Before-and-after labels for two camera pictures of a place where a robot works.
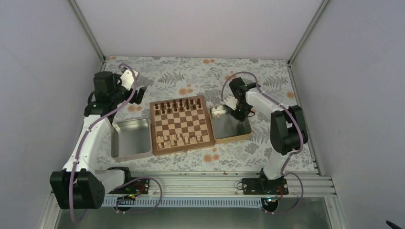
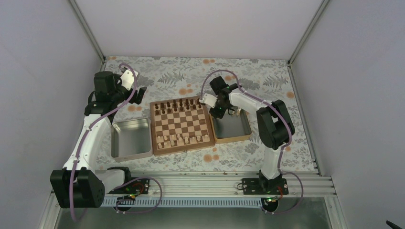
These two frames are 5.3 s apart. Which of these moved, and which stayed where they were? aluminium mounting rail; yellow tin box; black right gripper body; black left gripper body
Moved: black right gripper body
Stayed: black left gripper body; aluminium mounting rail; yellow tin box
